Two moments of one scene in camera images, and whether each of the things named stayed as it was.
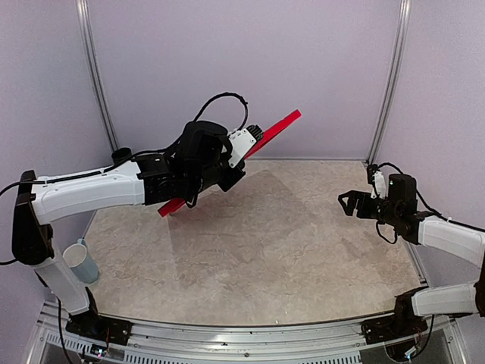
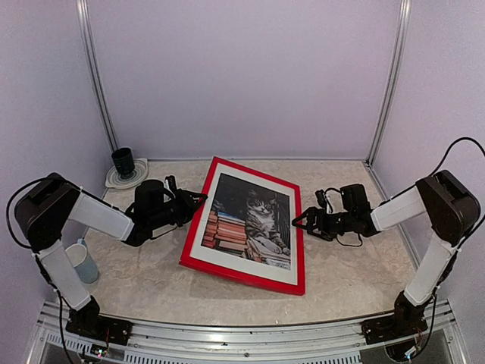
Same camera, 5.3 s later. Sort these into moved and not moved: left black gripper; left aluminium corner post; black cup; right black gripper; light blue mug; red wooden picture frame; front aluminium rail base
Moved: left black gripper; red wooden picture frame; right black gripper
Not moved: left aluminium corner post; black cup; front aluminium rail base; light blue mug
